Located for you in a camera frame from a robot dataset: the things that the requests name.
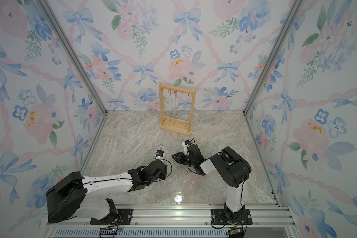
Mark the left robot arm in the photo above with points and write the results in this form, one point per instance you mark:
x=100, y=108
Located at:
x=73, y=196

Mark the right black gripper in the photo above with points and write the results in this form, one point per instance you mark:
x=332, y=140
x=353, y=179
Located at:
x=179, y=159

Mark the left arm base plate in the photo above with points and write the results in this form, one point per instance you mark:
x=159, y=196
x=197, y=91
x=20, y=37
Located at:
x=118, y=217

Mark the aluminium mounting rail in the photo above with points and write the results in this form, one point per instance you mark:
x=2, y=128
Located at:
x=182, y=221

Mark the right aluminium corner post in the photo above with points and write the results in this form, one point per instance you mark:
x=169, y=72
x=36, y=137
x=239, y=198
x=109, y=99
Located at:
x=293, y=13

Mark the aluminium corner post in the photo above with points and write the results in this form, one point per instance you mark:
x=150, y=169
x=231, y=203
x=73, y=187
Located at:
x=293, y=13
x=68, y=48

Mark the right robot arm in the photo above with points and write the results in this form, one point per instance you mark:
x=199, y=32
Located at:
x=233, y=169

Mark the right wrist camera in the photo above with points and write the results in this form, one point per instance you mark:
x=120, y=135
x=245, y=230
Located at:
x=185, y=145

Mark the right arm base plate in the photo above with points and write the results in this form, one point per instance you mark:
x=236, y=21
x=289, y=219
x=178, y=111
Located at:
x=227, y=217

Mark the wooden jewelry display stand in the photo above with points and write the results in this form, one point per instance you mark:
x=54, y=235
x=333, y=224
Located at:
x=176, y=108

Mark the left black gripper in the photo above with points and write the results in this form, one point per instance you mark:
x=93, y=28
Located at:
x=164, y=172

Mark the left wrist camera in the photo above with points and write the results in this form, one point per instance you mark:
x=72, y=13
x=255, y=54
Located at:
x=159, y=154

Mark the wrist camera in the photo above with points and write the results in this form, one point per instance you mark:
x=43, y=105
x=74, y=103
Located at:
x=185, y=145
x=159, y=154

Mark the left aluminium corner post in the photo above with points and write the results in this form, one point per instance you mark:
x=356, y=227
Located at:
x=68, y=48

